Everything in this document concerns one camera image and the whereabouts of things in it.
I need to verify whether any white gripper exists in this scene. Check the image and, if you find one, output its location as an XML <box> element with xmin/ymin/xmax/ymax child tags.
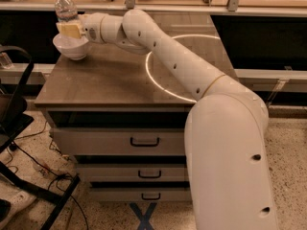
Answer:
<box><xmin>57</xmin><ymin>12</ymin><xmax>106</xmax><ymax>44</ymax></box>

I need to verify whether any clear plastic water bottle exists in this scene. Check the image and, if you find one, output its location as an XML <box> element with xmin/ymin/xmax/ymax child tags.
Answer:
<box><xmin>55</xmin><ymin>0</ymin><xmax>78</xmax><ymax>22</ymax></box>

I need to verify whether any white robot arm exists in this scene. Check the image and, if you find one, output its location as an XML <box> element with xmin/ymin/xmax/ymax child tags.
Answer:
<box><xmin>57</xmin><ymin>9</ymin><xmax>279</xmax><ymax>230</ymax></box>

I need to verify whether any white ceramic bowl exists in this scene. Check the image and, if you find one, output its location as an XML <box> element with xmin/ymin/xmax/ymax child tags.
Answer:
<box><xmin>53</xmin><ymin>34</ymin><xmax>89</xmax><ymax>60</ymax></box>

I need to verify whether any grey three-drawer cabinet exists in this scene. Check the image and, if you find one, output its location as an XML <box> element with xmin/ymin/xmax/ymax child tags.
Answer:
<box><xmin>34</xmin><ymin>11</ymin><xmax>239</xmax><ymax>204</ymax></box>

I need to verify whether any top grey drawer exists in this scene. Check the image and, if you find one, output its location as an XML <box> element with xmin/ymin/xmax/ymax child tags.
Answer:
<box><xmin>51</xmin><ymin>127</ymin><xmax>185</xmax><ymax>156</ymax></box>

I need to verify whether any grey drawer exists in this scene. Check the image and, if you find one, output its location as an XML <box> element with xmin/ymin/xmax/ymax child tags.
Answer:
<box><xmin>76</xmin><ymin>164</ymin><xmax>188</xmax><ymax>182</ymax></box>
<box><xmin>51</xmin><ymin>127</ymin><xmax>185</xmax><ymax>156</ymax></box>
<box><xmin>89</xmin><ymin>188</ymin><xmax>192</xmax><ymax>202</ymax></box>

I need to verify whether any middle grey drawer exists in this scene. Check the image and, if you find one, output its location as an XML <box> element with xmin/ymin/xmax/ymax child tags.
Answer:
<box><xmin>76</xmin><ymin>164</ymin><xmax>188</xmax><ymax>182</ymax></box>

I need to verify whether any bottom grey drawer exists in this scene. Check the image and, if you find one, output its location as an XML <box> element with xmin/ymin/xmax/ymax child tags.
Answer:
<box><xmin>89</xmin><ymin>188</ymin><xmax>192</xmax><ymax>202</ymax></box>

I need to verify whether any blue tape cross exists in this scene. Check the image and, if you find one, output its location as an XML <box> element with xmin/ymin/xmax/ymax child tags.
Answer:
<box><xmin>130</xmin><ymin>203</ymin><xmax>156</xmax><ymax>230</ymax></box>

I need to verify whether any black metal chair frame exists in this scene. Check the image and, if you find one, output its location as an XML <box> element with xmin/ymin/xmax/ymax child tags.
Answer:
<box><xmin>0</xmin><ymin>45</ymin><xmax>82</xmax><ymax>230</ymax></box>

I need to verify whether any metal window rail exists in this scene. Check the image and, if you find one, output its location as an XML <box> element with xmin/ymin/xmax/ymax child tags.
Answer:
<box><xmin>0</xmin><ymin>0</ymin><xmax>307</xmax><ymax>14</ymax></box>

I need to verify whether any black floor cable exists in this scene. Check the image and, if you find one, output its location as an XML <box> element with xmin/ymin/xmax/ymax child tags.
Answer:
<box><xmin>0</xmin><ymin>120</ymin><xmax>90</xmax><ymax>230</ymax></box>

